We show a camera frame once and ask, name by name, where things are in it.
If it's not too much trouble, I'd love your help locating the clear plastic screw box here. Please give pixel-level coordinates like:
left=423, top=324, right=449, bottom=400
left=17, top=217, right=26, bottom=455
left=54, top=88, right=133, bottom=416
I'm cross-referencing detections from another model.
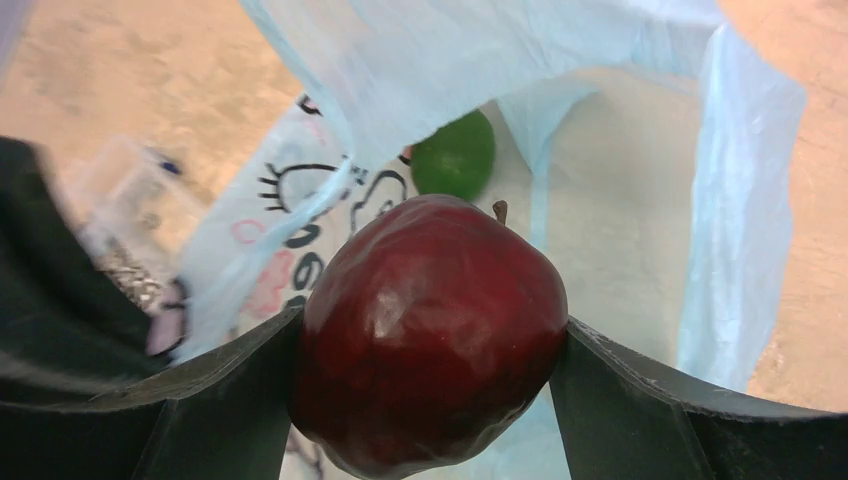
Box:
left=61, top=135, right=205, bottom=313

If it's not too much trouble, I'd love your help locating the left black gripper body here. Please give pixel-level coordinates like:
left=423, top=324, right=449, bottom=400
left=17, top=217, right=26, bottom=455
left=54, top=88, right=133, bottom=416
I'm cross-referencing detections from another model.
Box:
left=1, top=137, right=166, bottom=402

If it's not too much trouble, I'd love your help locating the dark red fake apple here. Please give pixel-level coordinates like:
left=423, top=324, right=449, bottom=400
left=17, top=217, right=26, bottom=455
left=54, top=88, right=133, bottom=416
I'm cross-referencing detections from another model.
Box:
left=288, top=194, right=568, bottom=479

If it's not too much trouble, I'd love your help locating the blue plastic bag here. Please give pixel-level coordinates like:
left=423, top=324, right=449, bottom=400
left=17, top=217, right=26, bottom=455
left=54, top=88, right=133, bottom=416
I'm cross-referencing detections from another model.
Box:
left=168, top=0, right=810, bottom=480

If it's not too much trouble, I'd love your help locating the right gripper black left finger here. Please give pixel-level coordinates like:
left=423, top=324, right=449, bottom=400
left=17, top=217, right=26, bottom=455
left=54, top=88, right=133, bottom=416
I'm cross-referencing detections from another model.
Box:
left=1, top=308, right=302, bottom=479

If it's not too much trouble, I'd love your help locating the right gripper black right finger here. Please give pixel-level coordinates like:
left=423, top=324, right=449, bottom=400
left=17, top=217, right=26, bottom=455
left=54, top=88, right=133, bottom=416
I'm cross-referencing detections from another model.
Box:
left=549, top=319, right=847, bottom=480

